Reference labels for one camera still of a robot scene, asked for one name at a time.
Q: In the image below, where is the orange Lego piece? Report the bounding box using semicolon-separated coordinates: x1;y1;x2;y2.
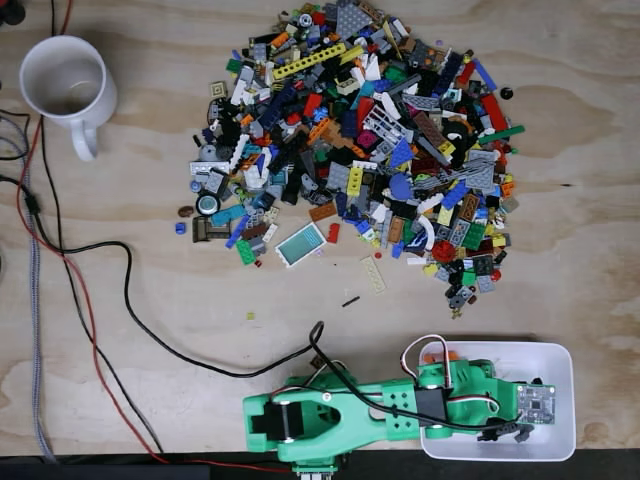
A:
423;349;460;368

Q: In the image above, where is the white plastic bin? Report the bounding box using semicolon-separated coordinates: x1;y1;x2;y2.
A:
418;340;577;462

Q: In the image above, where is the red Lego gear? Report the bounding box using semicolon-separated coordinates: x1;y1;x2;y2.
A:
431;240;457;264

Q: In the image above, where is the tan long Lego plate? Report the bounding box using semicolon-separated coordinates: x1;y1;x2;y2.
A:
360;255;388;296

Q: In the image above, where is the white curved Lego piece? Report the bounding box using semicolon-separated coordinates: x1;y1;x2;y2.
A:
416;215;439;252

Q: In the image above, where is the blue half round Lego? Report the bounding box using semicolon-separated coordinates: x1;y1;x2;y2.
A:
389;172;416;200

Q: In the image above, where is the orange Lego brick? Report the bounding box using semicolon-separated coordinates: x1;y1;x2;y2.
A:
308;201;339;224

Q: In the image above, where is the blue Lego wedge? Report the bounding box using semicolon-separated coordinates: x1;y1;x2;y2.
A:
389;144;416;169

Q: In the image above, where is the green long Lego plate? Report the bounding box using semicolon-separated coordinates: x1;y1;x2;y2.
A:
478;124;527;147

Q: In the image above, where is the blue narrow Lego plate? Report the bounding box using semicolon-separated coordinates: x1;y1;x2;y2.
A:
224;214;251;250

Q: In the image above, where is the white Lego lattice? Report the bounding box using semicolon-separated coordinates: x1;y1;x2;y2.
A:
361;101;409;144

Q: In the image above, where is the azure long Lego piece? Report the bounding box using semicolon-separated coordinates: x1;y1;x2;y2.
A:
210;204;249;228

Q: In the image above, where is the grey Lego wedge plate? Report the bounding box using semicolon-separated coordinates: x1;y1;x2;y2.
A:
335;0;374;39

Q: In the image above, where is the black wheel with blue hub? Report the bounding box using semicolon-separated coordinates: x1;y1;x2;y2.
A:
195;193;222;216

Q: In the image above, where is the light grey long plate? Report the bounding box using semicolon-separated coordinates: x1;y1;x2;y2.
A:
188;160;232;176

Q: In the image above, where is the yellow Technic beam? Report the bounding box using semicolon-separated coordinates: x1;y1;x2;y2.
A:
272;42;348;82

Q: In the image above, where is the white ceramic mug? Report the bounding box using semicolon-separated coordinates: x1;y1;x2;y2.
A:
18;33;119;162

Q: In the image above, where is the white red servo wire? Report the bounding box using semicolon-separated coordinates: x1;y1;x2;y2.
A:
399;334;506;416

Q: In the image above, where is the bare camera circuit board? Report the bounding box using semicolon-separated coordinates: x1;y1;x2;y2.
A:
516;383;558;427

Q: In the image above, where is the white window frame teal glass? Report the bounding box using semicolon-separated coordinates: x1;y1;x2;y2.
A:
274;222;328;270

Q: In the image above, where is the dark brown Lego frame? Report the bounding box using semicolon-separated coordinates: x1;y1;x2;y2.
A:
192;215;233;244

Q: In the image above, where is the thick black cable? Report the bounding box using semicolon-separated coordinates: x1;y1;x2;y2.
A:
0;172;401;419

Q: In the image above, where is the red cable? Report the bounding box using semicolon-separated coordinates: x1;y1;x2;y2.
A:
17;117;294;474

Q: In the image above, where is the grey braided cable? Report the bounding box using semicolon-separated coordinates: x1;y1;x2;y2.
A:
0;112;56;459

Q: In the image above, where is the thin black cable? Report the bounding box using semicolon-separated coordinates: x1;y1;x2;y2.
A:
38;117;166;454

